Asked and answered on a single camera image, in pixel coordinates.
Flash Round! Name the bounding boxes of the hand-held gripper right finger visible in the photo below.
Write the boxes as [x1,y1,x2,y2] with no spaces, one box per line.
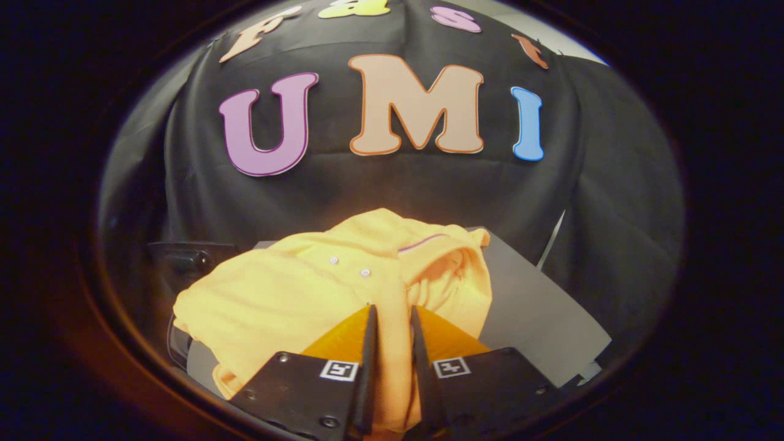
[409,304,565,438]

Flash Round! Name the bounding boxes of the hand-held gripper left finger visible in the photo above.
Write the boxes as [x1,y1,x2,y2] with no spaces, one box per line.
[230,305,378,441]

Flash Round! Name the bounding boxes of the orange shirt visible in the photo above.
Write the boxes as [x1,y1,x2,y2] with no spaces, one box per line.
[173,208,494,432]

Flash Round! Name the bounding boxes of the black backdrop cloth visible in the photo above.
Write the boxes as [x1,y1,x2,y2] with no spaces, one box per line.
[98,0,684,344]

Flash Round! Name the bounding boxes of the beige cabinet with dark frame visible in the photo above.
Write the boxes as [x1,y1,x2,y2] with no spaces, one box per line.
[168,227,613,399]

